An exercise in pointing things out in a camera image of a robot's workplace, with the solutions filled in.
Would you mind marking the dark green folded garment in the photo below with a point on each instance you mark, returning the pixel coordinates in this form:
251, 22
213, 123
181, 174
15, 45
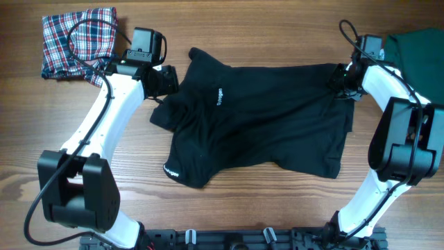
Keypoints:
419, 57

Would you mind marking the plaid folded cloth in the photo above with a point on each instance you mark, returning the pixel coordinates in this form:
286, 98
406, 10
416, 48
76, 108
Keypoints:
76, 44

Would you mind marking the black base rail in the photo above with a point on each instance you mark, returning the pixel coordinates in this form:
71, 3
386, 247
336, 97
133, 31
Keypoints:
296, 238

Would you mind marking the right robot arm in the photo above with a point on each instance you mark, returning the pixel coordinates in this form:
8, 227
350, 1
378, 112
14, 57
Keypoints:
406, 148

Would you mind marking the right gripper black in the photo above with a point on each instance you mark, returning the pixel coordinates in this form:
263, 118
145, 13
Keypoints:
338, 71

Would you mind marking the black garment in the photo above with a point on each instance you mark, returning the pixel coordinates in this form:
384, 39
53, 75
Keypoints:
225, 117

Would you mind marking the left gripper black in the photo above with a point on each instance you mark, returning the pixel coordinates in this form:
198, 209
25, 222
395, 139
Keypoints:
170, 85

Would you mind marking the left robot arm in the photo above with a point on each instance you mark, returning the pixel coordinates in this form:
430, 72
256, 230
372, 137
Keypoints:
77, 188

